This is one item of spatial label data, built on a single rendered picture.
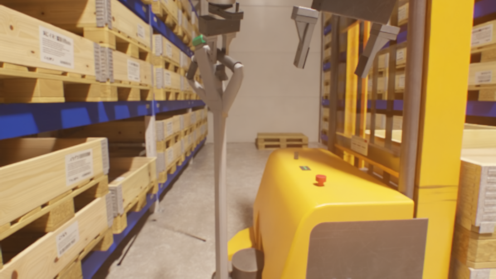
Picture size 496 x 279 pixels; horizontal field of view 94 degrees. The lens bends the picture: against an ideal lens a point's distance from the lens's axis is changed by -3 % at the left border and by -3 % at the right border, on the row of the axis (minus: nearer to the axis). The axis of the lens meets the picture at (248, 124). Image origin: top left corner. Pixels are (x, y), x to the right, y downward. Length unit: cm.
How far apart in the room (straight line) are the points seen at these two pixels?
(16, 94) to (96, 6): 78
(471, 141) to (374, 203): 132
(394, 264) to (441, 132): 43
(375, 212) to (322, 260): 21
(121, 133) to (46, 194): 166
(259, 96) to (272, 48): 132
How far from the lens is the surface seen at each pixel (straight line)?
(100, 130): 299
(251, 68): 663
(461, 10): 100
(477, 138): 209
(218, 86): 92
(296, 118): 678
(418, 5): 93
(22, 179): 123
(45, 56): 135
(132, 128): 283
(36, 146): 192
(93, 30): 186
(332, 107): 146
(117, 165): 272
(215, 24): 80
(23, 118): 132
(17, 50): 125
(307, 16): 46
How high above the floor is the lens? 119
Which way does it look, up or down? 6 degrees down
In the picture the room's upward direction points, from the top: straight up
